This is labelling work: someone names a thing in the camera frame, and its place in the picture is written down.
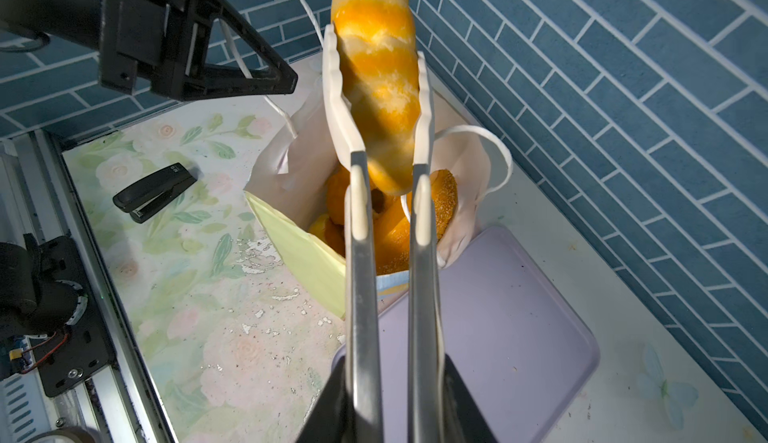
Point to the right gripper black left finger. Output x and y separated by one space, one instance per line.
327 420

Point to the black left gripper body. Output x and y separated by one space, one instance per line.
157 40

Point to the oval seeded loaf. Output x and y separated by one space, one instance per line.
445 198

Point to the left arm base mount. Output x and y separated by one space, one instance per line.
68 308

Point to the white paper gift bag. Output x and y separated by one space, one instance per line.
287 193

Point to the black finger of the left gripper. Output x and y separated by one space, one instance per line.
240 65

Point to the braided ring bread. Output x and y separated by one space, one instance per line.
391 230

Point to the lavender plastic tray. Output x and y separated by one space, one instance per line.
519 347

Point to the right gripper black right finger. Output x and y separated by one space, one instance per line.
462 419

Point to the metal kitchen tongs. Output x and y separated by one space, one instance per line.
426 354

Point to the striped long bun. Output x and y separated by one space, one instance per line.
379 65

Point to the black small remote box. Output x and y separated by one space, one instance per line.
145 198

